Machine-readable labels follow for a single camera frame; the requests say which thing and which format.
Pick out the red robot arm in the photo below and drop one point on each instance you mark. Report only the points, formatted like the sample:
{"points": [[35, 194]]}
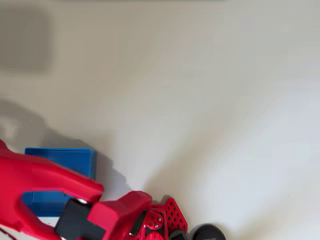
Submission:
{"points": [[37, 170]]}

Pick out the red perforated robot base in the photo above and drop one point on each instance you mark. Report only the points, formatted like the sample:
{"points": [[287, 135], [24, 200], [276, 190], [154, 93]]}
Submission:
{"points": [[176, 215]]}

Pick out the blue plastic box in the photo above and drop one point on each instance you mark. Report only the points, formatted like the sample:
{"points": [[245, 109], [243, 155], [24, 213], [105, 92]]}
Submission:
{"points": [[72, 157]]}

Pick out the black round disc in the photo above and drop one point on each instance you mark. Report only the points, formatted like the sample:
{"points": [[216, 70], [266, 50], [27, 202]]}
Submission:
{"points": [[208, 233]]}

